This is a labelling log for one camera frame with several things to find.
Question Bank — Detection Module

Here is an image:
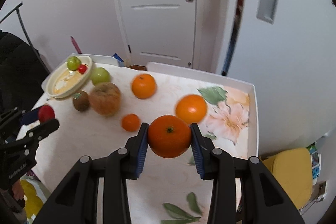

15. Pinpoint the large green apple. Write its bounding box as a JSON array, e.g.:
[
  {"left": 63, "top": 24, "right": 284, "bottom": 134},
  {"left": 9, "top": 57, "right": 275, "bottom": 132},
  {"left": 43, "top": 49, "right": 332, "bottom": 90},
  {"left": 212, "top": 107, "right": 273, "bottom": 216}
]
[{"left": 91, "top": 67, "right": 111, "bottom": 86}]

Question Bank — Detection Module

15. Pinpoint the white wardrobe door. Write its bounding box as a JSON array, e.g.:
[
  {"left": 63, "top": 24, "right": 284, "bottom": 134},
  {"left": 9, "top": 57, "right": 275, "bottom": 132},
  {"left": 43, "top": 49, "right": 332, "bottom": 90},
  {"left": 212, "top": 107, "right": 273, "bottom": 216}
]
[{"left": 228, "top": 0, "right": 335, "bottom": 154}]

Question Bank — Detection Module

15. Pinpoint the small green apple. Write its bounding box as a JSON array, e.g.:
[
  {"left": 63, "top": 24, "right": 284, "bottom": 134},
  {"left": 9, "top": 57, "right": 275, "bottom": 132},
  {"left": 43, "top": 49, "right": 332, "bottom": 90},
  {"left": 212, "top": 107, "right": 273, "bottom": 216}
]
[{"left": 67, "top": 56, "right": 81, "bottom": 71}]

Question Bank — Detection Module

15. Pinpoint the brown kiwi with sticker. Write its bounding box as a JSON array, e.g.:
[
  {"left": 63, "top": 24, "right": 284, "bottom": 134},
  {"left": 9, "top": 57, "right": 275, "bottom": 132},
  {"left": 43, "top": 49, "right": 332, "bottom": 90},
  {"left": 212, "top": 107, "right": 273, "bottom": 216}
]
[{"left": 72, "top": 90, "right": 90, "bottom": 112}]

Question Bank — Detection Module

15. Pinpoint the black garment on rack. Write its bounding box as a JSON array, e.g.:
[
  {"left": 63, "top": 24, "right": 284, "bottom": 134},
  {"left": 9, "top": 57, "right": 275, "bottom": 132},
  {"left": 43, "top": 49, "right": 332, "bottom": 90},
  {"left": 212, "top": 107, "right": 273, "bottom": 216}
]
[{"left": 0, "top": 31, "right": 48, "bottom": 114}]

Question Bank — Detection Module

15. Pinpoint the large orange back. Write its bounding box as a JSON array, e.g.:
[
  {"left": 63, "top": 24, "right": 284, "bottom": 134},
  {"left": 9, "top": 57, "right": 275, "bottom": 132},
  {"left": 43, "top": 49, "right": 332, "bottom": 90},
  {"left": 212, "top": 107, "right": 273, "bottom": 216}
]
[{"left": 131, "top": 73, "right": 157, "bottom": 100}]

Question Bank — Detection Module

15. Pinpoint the grey clothes rack pole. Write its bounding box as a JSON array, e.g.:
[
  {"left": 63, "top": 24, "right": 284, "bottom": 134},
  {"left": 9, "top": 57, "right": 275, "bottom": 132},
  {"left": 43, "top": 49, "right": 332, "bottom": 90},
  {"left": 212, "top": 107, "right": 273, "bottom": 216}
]
[{"left": 1, "top": 2, "right": 50, "bottom": 75}]

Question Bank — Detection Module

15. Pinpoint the large orange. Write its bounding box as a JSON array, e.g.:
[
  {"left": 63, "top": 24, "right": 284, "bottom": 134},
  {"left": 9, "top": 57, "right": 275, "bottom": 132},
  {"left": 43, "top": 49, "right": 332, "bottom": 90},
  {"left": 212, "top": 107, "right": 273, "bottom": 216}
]
[
  {"left": 175, "top": 94, "right": 207, "bottom": 124},
  {"left": 131, "top": 73, "right": 157, "bottom": 100}
]

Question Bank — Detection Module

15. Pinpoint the red cherry tomato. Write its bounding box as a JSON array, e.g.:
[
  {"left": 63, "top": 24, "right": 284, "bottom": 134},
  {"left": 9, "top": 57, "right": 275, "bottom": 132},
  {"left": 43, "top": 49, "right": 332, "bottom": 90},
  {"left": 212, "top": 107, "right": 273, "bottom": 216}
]
[
  {"left": 38, "top": 105, "right": 55, "bottom": 123},
  {"left": 77, "top": 64, "right": 88, "bottom": 75}
]

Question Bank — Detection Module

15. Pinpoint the small tangerine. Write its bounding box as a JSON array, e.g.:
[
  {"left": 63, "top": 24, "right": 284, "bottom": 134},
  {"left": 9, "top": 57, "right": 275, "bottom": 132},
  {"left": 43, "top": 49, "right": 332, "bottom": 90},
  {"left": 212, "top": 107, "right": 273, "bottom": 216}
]
[
  {"left": 121, "top": 114, "right": 141, "bottom": 132},
  {"left": 147, "top": 115, "right": 191, "bottom": 159}
]

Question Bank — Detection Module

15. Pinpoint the brownish yellow apple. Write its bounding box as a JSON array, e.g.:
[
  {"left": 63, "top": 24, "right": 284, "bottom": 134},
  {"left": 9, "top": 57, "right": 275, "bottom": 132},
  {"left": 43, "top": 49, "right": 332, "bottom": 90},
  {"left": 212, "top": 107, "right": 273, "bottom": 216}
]
[{"left": 88, "top": 83, "right": 121, "bottom": 117}]

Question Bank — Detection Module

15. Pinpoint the yellow cushion stool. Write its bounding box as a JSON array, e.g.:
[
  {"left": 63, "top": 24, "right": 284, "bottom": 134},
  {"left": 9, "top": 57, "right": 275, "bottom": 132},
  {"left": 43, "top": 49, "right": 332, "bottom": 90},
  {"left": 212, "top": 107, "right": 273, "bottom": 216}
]
[{"left": 263, "top": 148, "right": 313, "bottom": 209}]

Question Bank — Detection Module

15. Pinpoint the blue white package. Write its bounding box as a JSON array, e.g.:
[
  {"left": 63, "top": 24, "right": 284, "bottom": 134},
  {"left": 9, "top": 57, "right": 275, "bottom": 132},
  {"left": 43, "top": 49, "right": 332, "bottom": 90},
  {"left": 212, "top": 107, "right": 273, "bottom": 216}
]
[{"left": 306, "top": 143, "right": 321, "bottom": 185}]

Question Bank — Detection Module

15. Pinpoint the person's left hand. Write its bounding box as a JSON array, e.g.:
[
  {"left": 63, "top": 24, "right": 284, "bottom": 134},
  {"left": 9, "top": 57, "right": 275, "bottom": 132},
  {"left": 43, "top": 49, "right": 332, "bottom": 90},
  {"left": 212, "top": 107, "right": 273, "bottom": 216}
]
[{"left": 12, "top": 180, "right": 25, "bottom": 201}]

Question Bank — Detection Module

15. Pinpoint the cream plate with panda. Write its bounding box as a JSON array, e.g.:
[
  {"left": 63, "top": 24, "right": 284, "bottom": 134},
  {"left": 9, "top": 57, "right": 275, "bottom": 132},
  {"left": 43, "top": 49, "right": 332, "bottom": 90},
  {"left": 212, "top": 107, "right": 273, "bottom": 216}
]
[{"left": 42, "top": 55, "right": 93, "bottom": 99}]

